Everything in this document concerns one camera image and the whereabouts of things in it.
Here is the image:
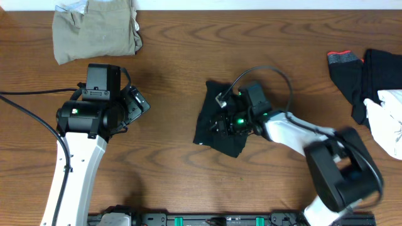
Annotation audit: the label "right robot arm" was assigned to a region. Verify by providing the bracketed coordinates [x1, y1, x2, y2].
[203, 81, 384, 225]

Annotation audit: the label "black garment with red trim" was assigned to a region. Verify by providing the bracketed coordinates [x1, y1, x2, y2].
[327, 49, 401, 127]

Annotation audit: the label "folded khaki pants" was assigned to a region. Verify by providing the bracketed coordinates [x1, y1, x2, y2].
[52, 0, 143, 65]

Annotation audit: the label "black polo shirt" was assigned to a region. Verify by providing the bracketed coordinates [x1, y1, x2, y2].
[193, 80, 248, 158]

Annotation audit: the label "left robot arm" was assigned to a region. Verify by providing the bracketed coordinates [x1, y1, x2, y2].
[41, 63, 150, 225]

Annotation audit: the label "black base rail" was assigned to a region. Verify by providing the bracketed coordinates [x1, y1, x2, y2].
[87, 204, 377, 226]

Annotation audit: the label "white printed t-shirt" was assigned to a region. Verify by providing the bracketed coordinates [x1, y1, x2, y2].
[364, 90, 401, 160]

